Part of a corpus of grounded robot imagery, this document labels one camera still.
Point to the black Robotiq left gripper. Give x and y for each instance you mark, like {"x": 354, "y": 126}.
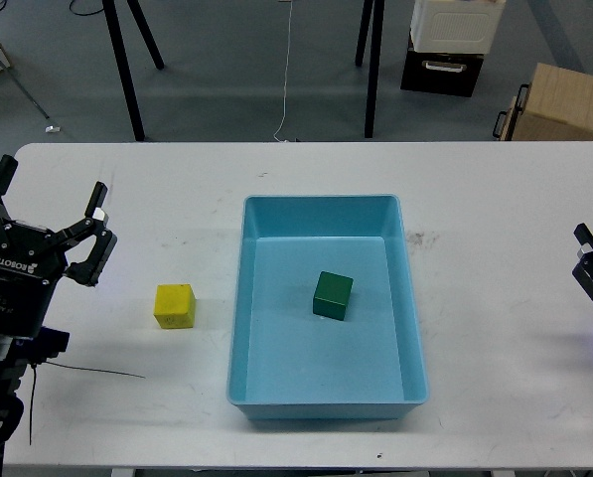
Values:
{"x": 30, "y": 265}

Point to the yellow wooden cube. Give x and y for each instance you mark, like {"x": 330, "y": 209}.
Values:
{"x": 175, "y": 306}

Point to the green wooden cube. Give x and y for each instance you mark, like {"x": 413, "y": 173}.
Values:
{"x": 332, "y": 295}

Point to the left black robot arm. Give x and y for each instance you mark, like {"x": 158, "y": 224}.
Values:
{"x": 17, "y": 355}

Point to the black storage box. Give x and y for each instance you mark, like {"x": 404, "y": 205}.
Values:
{"x": 441, "y": 73}

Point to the white storage box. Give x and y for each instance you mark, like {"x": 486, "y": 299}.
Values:
{"x": 455, "y": 27}

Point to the beige wooden cabinet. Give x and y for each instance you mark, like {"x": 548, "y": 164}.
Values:
{"x": 556, "y": 105}

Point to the light blue plastic bin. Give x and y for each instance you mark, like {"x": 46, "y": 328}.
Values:
{"x": 325, "y": 322}

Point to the black right stand legs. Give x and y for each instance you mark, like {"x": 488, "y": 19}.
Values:
{"x": 370, "y": 34}

